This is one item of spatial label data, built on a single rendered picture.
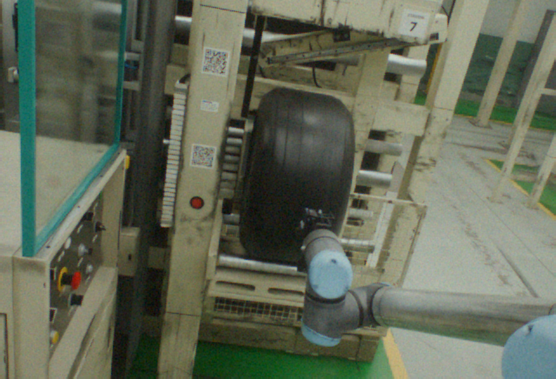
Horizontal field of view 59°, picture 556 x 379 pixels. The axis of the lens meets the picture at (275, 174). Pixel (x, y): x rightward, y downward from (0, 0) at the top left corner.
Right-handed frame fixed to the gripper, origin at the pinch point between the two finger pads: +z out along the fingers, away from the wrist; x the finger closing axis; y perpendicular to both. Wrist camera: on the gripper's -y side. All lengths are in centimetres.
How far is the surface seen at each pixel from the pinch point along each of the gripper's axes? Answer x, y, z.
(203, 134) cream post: 33.1, 16.2, 19.0
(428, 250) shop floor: -142, -90, 220
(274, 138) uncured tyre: 12.9, 20.8, 6.4
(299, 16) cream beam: 9, 56, 40
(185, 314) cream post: 31, -50, 27
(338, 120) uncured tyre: -5.0, 27.9, 12.6
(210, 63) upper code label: 34, 37, 16
